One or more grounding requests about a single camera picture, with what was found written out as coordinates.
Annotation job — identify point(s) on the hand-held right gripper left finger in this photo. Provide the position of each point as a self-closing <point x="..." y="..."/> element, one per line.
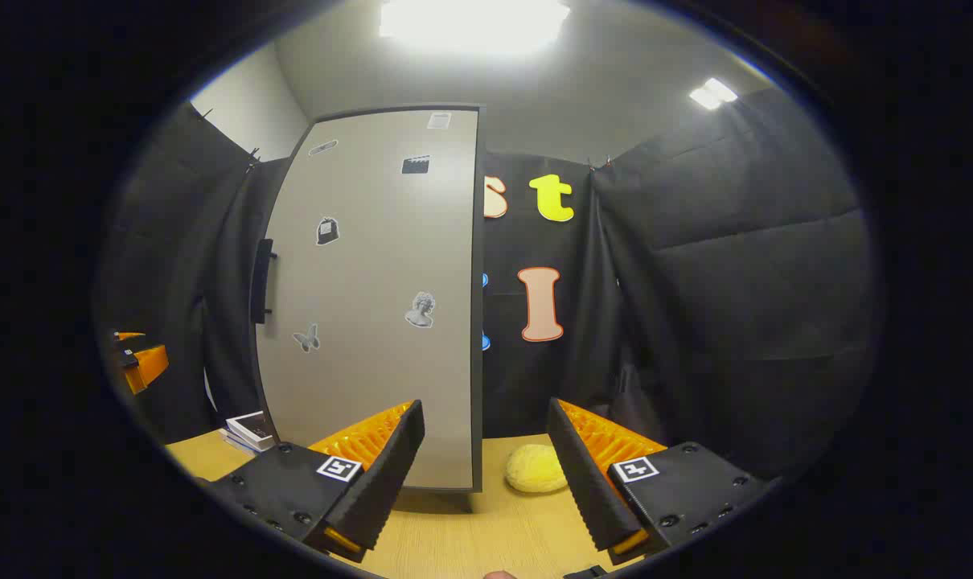
<point x="390" y="474"/>

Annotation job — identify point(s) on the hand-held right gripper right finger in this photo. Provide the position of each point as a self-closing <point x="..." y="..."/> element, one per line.
<point x="583" y="482"/>

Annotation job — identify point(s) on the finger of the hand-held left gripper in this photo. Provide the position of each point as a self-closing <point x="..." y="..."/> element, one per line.
<point x="150" y="366"/>

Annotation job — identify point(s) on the grey cabinet door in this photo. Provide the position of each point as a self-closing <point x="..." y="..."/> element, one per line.
<point x="374" y="362"/>

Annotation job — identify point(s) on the yellow fluffy sponge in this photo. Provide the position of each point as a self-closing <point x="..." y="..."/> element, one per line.
<point x="535" y="470"/>

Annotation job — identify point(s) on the blue-edged book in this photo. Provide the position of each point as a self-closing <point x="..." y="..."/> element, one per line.
<point x="237" y="444"/>

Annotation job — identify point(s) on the white portrait cover book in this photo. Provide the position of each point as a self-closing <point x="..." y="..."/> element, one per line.
<point x="253" y="428"/>

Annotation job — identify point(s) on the black backdrop cloth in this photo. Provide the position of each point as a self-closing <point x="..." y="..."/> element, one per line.
<point x="736" y="281"/>

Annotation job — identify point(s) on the small ceiling light panel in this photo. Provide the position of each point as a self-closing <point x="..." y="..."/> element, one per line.
<point x="712" y="92"/>

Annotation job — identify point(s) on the large ceiling light panel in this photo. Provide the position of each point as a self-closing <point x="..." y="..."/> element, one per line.
<point x="474" y="24"/>

